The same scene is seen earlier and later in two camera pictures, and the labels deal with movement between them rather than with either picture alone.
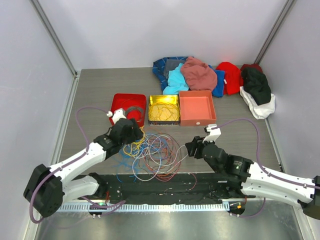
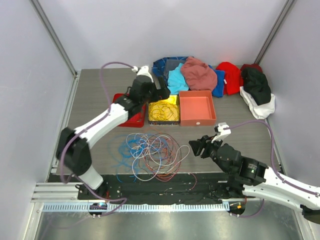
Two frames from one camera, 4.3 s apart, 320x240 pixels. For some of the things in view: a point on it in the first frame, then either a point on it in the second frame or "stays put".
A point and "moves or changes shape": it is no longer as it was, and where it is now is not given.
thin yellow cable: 164,111 stays put
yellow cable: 133,149 moves or changes shape
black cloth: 256,84 stays put
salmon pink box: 197,108 stays put
